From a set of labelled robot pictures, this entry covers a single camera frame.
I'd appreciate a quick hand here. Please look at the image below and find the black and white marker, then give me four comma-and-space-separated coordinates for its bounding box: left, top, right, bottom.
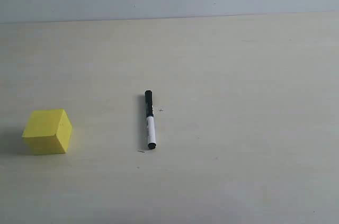
145, 90, 157, 150

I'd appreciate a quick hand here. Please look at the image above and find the yellow cube block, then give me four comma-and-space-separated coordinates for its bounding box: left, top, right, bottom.
22, 109, 73, 155

